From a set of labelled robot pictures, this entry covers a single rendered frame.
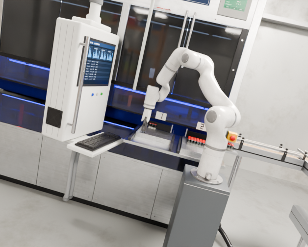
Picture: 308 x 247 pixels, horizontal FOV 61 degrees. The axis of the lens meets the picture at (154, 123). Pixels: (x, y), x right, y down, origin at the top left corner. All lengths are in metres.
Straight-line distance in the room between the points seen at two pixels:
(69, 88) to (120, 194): 1.13
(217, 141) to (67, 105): 0.93
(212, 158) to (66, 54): 1.05
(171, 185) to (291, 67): 3.07
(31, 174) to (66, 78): 1.26
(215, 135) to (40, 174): 1.73
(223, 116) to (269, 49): 3.28
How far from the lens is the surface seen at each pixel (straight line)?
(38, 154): 2.57
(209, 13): 2.10
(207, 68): 1.60
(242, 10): 2.11
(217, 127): 1.38
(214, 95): 1.49
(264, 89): 4.57
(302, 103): 4.80
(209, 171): 1.50
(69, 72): 1.67
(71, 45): 1.67
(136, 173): 2.28
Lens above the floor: 1.43
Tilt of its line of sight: 13 degrees down
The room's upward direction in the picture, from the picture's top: 13 degrees clockwise
